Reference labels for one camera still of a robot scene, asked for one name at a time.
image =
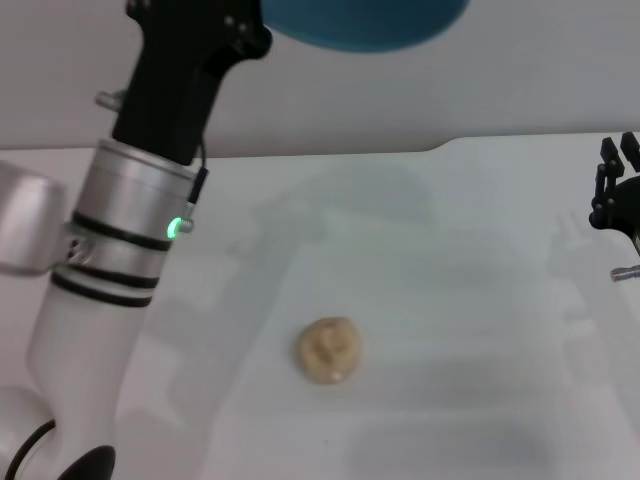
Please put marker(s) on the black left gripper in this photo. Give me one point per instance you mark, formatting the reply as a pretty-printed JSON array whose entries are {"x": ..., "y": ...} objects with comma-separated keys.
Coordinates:
[{"x": 170, "y": 90}]

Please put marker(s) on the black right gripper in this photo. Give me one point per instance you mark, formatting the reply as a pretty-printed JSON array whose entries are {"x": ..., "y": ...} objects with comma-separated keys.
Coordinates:
[{"x": 622, "y": 205}]

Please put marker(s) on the blue bowl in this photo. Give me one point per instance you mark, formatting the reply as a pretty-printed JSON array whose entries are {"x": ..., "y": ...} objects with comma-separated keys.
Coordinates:
[{"x": 360, "y": 25}]

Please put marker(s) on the beige egg yolk pastry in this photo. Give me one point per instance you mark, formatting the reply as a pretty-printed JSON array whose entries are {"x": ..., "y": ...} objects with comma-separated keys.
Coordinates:
[{"x": 327, "y": 350}]

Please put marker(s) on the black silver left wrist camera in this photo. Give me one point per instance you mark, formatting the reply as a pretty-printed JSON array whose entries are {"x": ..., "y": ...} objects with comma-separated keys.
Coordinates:
[{"x": 30, "y": 225}]

